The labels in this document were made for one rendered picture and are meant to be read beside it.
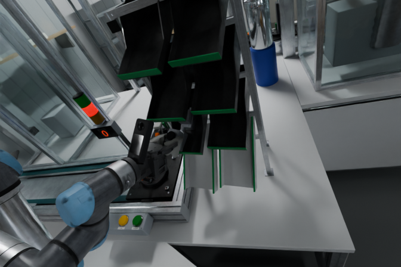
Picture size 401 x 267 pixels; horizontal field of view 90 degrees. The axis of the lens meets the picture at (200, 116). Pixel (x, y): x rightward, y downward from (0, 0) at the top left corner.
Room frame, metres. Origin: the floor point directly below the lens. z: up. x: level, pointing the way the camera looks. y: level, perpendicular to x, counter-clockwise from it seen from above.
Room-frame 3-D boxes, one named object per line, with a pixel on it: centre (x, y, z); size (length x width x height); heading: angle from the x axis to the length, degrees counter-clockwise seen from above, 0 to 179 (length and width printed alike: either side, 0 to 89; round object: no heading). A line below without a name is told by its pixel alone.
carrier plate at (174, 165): (0.68, 0.31, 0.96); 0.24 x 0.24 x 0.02; 68
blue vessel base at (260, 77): (1.19, -0.55, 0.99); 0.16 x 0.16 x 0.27
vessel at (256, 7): (1.19, -0.55, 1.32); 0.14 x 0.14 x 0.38
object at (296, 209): (1.09, 0.14, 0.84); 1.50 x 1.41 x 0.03; 68
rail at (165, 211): (0.65, 0.63, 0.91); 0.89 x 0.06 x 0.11; 68
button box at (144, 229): (0.52, 0.48, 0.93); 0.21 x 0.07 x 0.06; 68
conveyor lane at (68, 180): (0.82, 0.58, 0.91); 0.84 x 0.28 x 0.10; 68
